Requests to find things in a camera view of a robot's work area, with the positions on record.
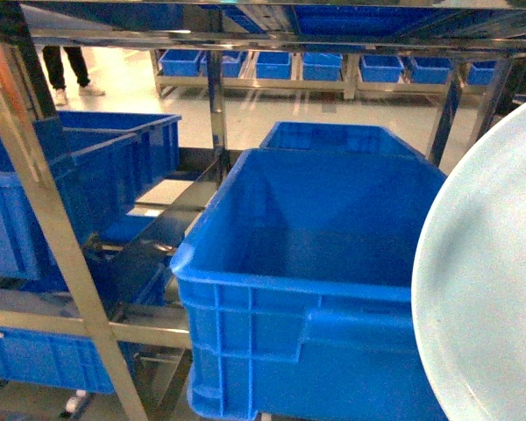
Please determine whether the steel shelf rack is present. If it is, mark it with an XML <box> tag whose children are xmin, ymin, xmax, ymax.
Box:
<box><xmin>0</xmin><ymin>1</ymin><xmax>526</xmax><ymax>420</ymax></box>

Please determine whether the blue crate bottom left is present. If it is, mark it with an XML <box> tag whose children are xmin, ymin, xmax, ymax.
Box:
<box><xmin>0</xmin><ymin>326</ymin><xmax>115</xmax><ymax>395</ymax></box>

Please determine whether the person in black trousers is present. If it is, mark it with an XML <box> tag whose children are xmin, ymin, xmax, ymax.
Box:
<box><xmin>40</xmin><ymin>45</ymin><xmax>107</xmax><ymax>106</ymax></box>

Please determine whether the blue shelf crate left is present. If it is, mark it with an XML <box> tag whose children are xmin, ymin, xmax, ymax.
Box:
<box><xmin>0</xmin><ymin>111</ymin><xmax>181</xmax><ymax>280</ymax></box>

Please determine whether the light blue round tray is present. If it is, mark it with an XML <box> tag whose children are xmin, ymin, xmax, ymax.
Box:
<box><xmin>411</xmin><ymin>103</ymin><xmax>526</xmax><ymax>420</ymax></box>

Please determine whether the large blue shelf crate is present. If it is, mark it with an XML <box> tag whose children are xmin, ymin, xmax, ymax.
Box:
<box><xmin>171</xmin><ymin>149</ymin><xmax>445</xmax><ymax>420</ymax></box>

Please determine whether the blue crate behind target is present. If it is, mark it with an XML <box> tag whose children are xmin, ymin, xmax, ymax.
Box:
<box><xmin>259</xmin><ymin>121</ymin><xmax>423</xmax><ymax>159</ymax></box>

